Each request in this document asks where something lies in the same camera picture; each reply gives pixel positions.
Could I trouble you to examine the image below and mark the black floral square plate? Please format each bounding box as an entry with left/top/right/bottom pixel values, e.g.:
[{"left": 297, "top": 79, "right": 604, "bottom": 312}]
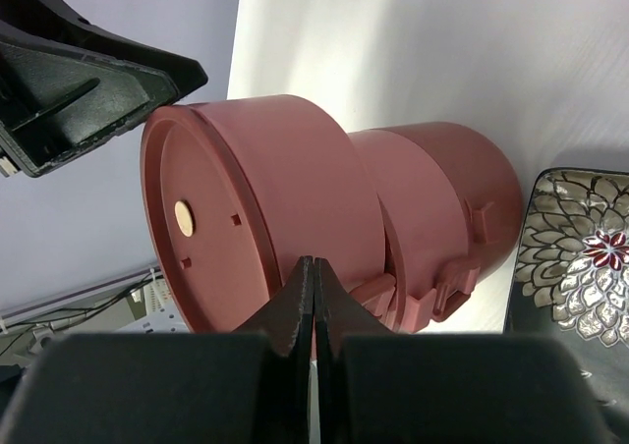
[{"left": 503, "top": 167, "right": 628, "bottom": 414}]

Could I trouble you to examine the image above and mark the dark red lid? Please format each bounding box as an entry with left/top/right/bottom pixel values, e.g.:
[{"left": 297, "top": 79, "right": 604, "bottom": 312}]
[{"left": 141, "top": 106, "right": 281, "bottom": 332}]

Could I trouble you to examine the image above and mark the slotted white cable duct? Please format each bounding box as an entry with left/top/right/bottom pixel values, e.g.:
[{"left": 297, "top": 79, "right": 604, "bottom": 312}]
[{"left": 29, "top": 276, "right": 193, "bottom": 352}]

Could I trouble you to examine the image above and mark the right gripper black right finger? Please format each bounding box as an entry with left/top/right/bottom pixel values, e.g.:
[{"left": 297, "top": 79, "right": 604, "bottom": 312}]
[{"left": 314, "top": 258, "right": 614, "bottom": 443}]

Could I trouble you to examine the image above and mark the dark pink bowl front left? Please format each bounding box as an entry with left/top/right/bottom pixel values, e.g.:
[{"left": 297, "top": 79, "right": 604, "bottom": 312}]
[{"left": 387, "top": 122, "right": 524, "bottom": 281}]

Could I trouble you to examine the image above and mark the pink bowl with handles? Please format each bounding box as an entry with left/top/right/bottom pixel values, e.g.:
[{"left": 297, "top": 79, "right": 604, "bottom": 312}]
[{"left": 346, "top": 130, "right": 481, "bottom": 335}]

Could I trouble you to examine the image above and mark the aluminium front rail frame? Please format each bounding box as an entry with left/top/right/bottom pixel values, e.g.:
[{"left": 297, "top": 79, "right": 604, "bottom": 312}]
[{"left": 1, "top": 265, "right": 161, "bottom": 318}]

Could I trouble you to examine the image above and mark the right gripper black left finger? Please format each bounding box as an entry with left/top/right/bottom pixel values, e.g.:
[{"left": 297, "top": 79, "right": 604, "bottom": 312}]
[{"left": 14, "top": 256, "right": 315, "bottom": 443}]

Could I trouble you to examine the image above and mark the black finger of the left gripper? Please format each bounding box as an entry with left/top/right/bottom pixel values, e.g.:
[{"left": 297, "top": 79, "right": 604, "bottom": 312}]
[{"left": 1, "top": 0, "right": 207, "bottom": 178}]

